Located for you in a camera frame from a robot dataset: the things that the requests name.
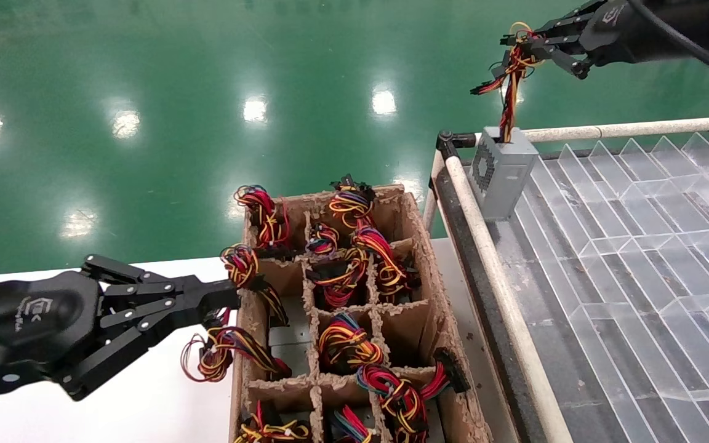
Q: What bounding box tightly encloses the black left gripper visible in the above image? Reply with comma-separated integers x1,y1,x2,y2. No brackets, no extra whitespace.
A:
0,254,242,402

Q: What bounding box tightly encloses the grey power supply with wires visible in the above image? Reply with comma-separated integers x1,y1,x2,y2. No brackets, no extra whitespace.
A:
470,22,546,221

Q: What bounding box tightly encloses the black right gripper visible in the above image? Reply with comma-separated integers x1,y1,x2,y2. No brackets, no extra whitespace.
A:
501,0,648,79

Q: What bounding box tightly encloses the white horizontal cart pipe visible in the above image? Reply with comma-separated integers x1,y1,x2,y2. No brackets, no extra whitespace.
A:
475,117,709,147

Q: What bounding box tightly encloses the black cart side rail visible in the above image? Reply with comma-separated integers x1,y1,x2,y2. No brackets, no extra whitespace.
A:
436,166,549,443

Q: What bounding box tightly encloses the black pipe joint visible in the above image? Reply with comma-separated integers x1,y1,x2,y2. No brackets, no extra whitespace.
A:
436,130,477,162

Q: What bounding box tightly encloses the grey metal power supply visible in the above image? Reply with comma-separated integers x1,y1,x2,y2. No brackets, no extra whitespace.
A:
268,295,314,377

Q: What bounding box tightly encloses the clear acrylic divider tray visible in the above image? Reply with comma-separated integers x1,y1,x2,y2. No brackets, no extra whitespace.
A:
465,132,709,443

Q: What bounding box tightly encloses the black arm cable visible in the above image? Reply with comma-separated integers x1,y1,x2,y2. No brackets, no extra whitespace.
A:
627,0,709,88

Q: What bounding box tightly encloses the brown cardboard divider box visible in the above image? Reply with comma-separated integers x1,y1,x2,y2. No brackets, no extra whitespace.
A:
230,185,494,443

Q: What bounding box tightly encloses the white cart leg pipe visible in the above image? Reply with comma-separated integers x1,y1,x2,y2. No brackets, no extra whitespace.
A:
422,151,447,233

